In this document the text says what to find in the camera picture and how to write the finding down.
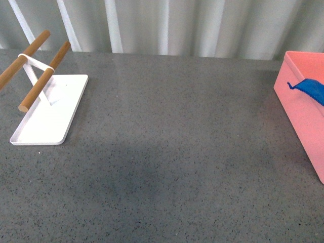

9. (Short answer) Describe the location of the wooden rack rod left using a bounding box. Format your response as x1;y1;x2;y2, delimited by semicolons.
1;30;50;90

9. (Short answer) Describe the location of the blue microfiber cloth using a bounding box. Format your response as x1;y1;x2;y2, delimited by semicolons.
287;78;324;106

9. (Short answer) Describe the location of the white towel rack base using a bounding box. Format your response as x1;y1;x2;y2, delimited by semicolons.
10;53;89;146

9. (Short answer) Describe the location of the wooden rack rod right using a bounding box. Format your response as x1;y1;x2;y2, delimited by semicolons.
18;42;71;112

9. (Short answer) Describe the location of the wooden rack rod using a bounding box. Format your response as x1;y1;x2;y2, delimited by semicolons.
1;30;50;90
18;42;71;112

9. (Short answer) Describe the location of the white pleated curtain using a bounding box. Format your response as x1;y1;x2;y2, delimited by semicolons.
1;1;323;60

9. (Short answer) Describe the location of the pink plastic bin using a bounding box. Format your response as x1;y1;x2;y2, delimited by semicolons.
274;51;323;182

